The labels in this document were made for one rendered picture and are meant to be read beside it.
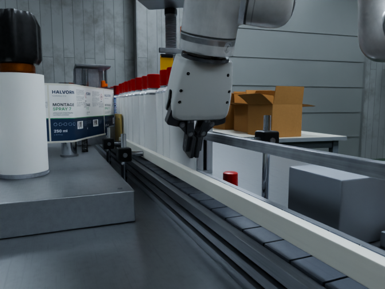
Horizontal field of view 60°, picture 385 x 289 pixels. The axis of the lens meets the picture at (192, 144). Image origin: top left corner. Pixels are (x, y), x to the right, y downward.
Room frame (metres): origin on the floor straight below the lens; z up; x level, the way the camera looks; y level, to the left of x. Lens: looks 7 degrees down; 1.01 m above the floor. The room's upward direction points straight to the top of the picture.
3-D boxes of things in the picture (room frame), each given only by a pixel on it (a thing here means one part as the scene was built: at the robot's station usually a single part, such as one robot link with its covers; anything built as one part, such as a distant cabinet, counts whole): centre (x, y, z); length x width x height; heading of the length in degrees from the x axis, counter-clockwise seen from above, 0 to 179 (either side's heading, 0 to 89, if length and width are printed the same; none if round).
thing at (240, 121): (3.02, -0.58, 0.96); 0.53 x 0.45 x 0.37; 108
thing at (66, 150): (0.85, 0.32, 0.97); 0.05 x 0.05 x 0.19
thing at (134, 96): (0.90, 0.14, 0.98); 0.05 x 0.05 x 0.20
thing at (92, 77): (1.15, 0.34, 1.01); 0.14 x 0.13 x 0.26; 22
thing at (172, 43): (0.99, 0.06, 1.18); 0.04 x 0.04 x 0.21
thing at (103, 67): (1.15, 0.34, 1.14); 0.14 x 0.11 x 0.01; 22
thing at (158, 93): (0.71, 0.05, 0.98); 0.05 x 0.05 x 0.20
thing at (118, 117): (1.06, 0.24, 0.94); 0.10 x 0.01 x 0.09; 22
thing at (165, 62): (0.75, 0.06, 1.09); 0.03 x 0.01 x 0.06; 112
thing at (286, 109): (2.63, -0.65, 0.97); 0.51 x 0.42 x 0.37; 112
